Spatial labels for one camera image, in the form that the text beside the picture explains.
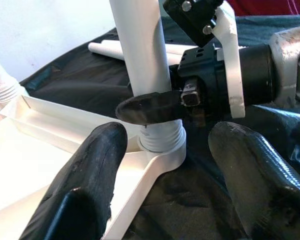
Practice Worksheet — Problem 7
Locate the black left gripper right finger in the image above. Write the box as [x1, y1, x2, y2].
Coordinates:
[207, 121, 300, 240]

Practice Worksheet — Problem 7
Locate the black plastic table cover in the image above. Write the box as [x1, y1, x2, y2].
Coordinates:
[18, 14, 300, 240]

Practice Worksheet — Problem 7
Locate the white plastic table leg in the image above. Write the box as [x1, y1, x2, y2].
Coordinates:
[0, 51, 22, 103]
[99, 38, 200, 55]
[108, 0, 187, 153]
[88, 41, 185, 65]

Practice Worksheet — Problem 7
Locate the red hanging cloth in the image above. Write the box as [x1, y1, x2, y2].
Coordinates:
[231, 0, 300, 17]

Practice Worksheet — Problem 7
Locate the white plastic table top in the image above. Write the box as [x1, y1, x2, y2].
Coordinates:
[0, 93, 187, 240]

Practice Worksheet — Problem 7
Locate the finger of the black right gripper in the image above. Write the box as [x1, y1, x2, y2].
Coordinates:
[115, 91, 183, 125]

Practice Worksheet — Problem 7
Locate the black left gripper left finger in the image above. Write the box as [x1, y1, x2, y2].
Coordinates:
[18, 121, 129, 240]

